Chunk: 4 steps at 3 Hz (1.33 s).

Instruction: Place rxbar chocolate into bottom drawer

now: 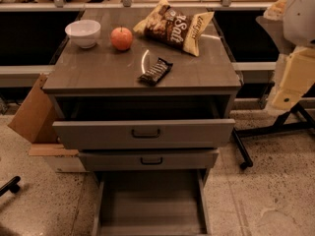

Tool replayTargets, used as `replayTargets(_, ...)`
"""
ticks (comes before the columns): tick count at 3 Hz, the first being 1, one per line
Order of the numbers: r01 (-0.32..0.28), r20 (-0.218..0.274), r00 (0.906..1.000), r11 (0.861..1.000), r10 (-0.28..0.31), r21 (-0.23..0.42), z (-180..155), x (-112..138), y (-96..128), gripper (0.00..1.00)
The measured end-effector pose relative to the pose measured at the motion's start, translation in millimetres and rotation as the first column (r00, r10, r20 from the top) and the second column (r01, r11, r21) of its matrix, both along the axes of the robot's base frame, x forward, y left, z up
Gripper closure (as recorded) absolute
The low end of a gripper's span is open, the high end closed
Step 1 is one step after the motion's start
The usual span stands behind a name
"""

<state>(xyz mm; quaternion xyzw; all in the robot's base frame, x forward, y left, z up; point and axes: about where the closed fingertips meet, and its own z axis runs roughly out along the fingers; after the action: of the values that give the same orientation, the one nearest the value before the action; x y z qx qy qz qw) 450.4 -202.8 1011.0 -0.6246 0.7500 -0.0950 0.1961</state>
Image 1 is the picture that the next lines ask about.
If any grey bottom drawer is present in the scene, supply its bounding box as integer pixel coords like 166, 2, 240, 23
92, 169, 211, 236

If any red apple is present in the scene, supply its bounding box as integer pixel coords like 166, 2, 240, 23
110, 27, 133, 51

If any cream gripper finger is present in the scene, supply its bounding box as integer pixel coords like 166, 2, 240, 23
271, 47, 315, 110

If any dark chocolate bar wrapper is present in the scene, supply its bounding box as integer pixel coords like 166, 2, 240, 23
138, 58, 173, 87

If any grey top drawer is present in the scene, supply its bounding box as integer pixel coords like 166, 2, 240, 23
53, 95, 234, 150

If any grey drawer cabinet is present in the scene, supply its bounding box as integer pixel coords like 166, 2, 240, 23
42, 7, 243, 182

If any black chair caster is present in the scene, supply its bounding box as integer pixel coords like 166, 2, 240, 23
0, 176, 21, 197

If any brown cardboard box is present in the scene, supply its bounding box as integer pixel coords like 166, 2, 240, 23
8, 74, 78, 156

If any grey drawer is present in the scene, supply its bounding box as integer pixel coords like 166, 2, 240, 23
53, 95, 234, 150
79, 148, 219, 171
92, 169, 211, 236

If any yellow brown chip bag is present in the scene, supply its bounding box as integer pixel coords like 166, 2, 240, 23
133, 0, 214, 57

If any white bowl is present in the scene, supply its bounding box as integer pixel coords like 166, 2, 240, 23
65, 20, 100, 48

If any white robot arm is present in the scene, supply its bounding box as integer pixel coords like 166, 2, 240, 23
263, 0, 315, 112

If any grey middle drawer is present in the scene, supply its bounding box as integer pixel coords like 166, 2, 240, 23
79, 148, 219, 171

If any black table stand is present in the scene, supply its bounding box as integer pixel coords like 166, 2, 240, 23
231, 82, 315, 171

